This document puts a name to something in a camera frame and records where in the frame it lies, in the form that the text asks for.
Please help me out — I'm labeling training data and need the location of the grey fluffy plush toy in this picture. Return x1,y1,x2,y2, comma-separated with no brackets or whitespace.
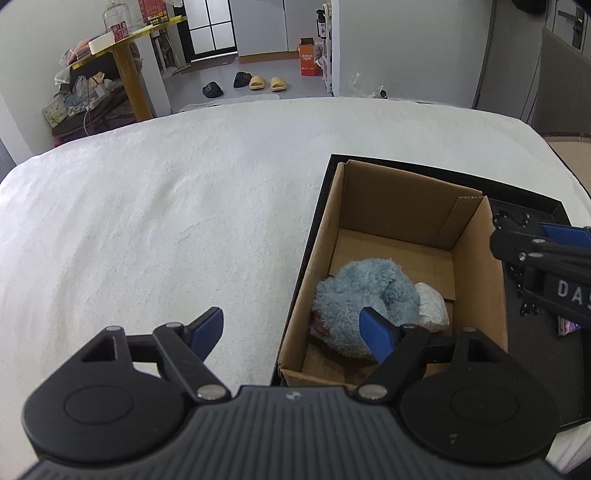
310,258,420,360

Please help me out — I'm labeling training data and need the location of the left beige slipper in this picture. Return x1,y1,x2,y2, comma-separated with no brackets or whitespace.
249,75,266,91

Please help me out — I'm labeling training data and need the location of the black dotted fabric item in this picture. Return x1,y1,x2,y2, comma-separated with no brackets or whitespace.
493,209,539,317

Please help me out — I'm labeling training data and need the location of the black shallow tray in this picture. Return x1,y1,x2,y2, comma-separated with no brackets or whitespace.
273,154,590,428

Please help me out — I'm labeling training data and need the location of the yellow round side table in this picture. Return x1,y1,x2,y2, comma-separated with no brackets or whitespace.
69,15,186,122

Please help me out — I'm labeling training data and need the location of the clear glass jar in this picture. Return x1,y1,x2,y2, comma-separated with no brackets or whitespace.
102,0,131,42

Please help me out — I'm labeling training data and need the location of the black slipper near beige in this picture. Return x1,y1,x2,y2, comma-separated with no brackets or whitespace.
232,71,252,89

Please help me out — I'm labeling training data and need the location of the orange cardboard box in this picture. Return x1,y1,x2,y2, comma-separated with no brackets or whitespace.
297,37,320,77

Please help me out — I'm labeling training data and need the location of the right beige slipper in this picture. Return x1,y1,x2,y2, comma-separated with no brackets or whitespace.
270,77,287,92

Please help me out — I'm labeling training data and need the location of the brown cardboard box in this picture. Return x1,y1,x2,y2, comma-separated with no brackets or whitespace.
277,157,508,389

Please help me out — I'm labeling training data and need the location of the white soft bundle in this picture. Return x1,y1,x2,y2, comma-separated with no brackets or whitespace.
415,282,450,333

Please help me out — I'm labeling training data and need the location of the black framed glass door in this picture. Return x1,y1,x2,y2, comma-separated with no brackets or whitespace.
174,0,238,62

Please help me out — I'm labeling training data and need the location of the blue tissue packet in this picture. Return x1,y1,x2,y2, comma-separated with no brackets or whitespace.
557,317,581,336

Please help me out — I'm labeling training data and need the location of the red box on table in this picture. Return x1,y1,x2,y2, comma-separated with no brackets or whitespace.
138,0,169,25

